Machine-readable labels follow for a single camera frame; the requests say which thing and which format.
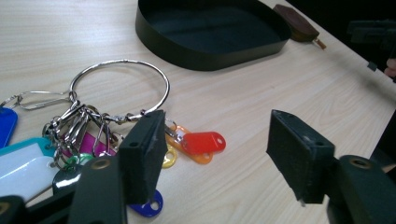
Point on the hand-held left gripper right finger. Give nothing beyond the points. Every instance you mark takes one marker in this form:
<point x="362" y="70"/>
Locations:
<point x="299" y="161"/>

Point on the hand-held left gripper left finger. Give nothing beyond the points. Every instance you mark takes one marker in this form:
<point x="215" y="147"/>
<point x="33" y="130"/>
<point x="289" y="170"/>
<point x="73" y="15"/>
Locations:
<point x="141" y="161"/>

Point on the yellow key tag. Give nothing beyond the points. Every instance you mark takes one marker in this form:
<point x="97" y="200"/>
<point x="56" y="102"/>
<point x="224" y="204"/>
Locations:
<point x="170" y="158"/>

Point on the dark blue key tag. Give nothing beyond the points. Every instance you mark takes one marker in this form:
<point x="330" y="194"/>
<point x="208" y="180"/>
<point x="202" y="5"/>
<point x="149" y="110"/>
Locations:
<point x="146" y="210"/>

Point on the magenta key tag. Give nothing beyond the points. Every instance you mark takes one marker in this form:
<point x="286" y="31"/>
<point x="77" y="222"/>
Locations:
<point x="88" y="143"/>

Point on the orange key tag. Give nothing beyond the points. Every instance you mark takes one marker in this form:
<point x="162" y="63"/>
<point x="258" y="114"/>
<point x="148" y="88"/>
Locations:
<point x="199" y="158"/>

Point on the green key tag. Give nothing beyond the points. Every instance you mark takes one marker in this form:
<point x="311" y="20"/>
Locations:
<point x="81" y="158"/>

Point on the red key tag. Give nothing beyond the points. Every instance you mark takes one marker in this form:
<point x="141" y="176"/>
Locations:
<point x="202" y="142"/>

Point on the bunch of metal snap clips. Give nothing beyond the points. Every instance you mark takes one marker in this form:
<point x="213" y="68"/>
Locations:
<point x="77" y="121"/>

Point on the black key tag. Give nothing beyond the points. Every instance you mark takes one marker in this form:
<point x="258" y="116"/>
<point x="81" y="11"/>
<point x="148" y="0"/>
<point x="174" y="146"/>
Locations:
<point x="63" y="183"/>

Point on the teal and white key tag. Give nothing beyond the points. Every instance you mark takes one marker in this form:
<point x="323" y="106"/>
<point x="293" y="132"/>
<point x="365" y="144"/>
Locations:
<point x="21" y="168"/>

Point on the long metal carabiner clip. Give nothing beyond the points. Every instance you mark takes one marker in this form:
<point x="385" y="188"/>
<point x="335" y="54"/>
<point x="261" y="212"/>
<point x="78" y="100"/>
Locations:
<point x="40" y="92"/>

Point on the black oval tray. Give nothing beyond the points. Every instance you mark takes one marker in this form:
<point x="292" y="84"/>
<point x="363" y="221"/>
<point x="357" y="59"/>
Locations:
<point x="214" y="34"/>

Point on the brown leather key pouch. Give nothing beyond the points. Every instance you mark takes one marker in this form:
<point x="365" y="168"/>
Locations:
<point x="295" y="23"/>

